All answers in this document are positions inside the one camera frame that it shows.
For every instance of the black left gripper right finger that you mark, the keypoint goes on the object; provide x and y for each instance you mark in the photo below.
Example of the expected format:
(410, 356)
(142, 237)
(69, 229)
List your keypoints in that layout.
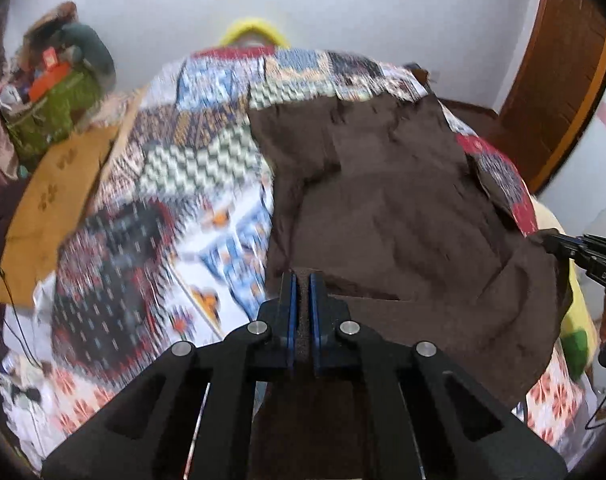
(422, 416)

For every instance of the colourful patchwork bedspread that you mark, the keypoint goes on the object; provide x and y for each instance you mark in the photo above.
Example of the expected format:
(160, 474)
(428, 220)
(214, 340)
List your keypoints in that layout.
(172, 245)

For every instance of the dark teal plush toy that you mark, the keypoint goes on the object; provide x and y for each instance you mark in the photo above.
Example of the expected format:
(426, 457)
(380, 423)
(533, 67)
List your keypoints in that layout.
(92, 52)

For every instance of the green patterned storage bag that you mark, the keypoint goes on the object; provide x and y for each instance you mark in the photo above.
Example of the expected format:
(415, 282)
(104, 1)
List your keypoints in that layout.
(53, 117)

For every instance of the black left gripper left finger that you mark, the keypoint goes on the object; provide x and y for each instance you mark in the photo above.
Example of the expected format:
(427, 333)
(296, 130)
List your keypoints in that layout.
(189, 413)

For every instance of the brown wooden door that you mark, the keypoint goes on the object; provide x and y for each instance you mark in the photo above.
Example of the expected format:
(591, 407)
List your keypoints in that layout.
(555, 93)

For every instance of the yellow curved bed headboard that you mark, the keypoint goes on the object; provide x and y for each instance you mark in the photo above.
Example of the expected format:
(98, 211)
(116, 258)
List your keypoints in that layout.
(264, 33)

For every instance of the orange box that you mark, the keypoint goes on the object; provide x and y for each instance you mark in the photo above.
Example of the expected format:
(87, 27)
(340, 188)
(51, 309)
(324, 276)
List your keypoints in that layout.
(49, 72)

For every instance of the dark brown cloth garment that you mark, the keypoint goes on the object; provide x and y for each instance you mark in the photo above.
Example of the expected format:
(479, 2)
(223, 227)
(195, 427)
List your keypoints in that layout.
(380, 197)

